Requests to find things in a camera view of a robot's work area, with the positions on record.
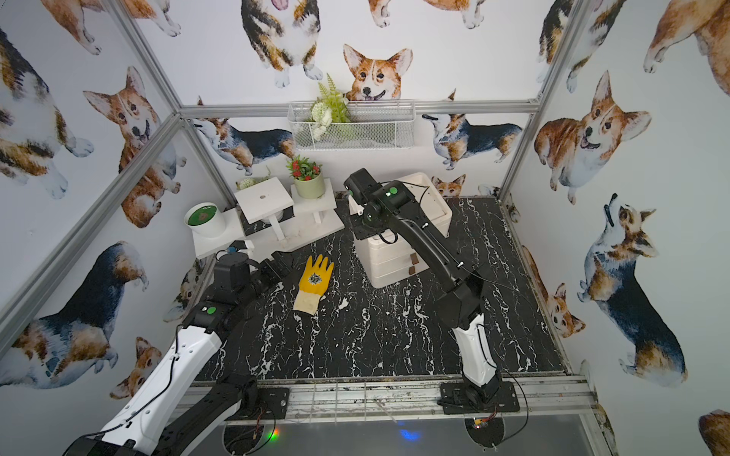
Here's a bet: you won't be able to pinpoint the white drawer cabinet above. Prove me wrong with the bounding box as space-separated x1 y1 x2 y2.
354 172 452 289

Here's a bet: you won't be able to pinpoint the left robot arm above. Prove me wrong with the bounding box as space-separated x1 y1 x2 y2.
66 252 291 455

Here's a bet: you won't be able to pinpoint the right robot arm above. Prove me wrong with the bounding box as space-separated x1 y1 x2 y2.
344 168 502 412

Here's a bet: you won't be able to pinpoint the white cup green inside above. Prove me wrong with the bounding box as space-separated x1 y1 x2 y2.
184 203 226 239

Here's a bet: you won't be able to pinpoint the white stepped display shelf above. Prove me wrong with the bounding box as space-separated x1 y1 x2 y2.
190 178 344 260

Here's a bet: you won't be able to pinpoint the yellow work glove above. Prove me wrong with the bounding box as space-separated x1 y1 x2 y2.
294 255 334 315

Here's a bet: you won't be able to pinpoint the green pot red flowers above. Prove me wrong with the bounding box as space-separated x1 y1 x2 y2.
287 156 325 200

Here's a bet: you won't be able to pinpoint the small white flower plant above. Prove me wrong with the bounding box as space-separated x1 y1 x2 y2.
236 173 271 191

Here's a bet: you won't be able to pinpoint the green fern plant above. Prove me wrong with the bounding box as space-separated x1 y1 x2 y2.
310 74 352 142

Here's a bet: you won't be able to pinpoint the white wire wall basket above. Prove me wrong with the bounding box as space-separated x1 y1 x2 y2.
287 102 416 151

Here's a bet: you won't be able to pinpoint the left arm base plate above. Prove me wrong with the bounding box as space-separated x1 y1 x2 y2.
227 388 291 422

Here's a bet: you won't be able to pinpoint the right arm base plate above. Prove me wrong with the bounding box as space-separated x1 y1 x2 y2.
436 382 521 415

